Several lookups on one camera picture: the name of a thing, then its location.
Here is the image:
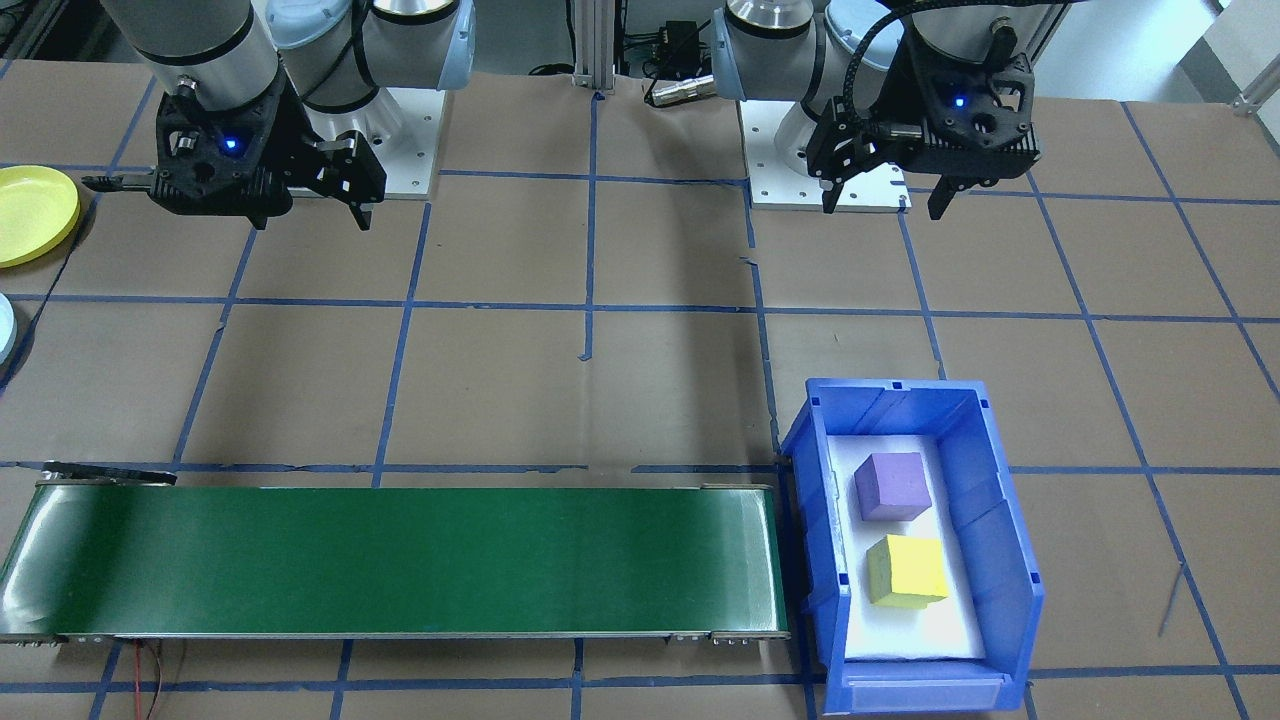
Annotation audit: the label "yellow foam block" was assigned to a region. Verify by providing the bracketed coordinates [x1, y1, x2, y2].
[866, 535, 949, 609]

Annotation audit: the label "red and black wires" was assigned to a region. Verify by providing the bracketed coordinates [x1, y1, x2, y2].
[128, 640, 169, 720]

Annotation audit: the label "aluminium profile post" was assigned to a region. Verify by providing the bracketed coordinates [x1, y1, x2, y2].
[572, 0, 616, 94]

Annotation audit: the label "silver cylindrical connector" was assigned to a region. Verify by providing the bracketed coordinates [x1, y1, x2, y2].
[647, 74, 717, 107]

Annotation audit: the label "purple foam block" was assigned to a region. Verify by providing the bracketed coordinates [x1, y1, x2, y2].
[854, 452, 933, 524]

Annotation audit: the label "yellow plate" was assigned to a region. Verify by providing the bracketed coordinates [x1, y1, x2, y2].
[0, 165, 81, 269]

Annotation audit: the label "small black adapter box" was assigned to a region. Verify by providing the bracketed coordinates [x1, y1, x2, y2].
[660, 20, 703, 63]

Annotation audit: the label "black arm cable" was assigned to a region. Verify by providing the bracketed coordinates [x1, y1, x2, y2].
[843, 0, 1006, 136]
[298, 0, 376, 113]

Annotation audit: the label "blue plastic bin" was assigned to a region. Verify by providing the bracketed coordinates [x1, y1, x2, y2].
[780, 378, 1046, 716]

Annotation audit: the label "aluminium corner rail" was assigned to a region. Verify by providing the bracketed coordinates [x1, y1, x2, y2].
[1233, 60, 1280, 117]

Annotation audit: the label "green conveyor belt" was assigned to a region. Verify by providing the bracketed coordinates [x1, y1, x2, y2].
[0, 462, 791, 644]

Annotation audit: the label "white foam pad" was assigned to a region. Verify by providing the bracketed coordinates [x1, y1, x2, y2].
[828, 432, 986, 661]

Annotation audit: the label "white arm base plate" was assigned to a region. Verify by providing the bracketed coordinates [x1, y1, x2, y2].
[738, 98, 911, 212]
[300, 88, 447, 200]

